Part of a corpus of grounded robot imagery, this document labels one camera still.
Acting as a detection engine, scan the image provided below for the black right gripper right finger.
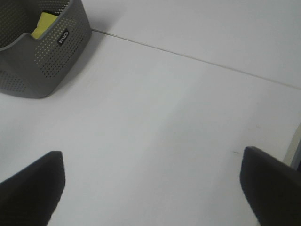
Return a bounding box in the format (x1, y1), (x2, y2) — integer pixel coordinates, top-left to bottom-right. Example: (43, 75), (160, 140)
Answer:
(239, 146), (301, 226)

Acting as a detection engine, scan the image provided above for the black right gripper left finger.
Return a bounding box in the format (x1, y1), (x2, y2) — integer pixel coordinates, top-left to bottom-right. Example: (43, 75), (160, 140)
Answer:
(0, 151), (65, 226)

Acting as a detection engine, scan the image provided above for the grey perforated plastic basket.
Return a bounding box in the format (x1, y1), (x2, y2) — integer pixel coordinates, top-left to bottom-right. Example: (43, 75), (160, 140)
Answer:
(0, 0), (91, 98)

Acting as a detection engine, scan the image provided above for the yellow folded towel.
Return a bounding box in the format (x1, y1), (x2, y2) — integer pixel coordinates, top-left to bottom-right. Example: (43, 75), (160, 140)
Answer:
(31, 11), (58, 39)

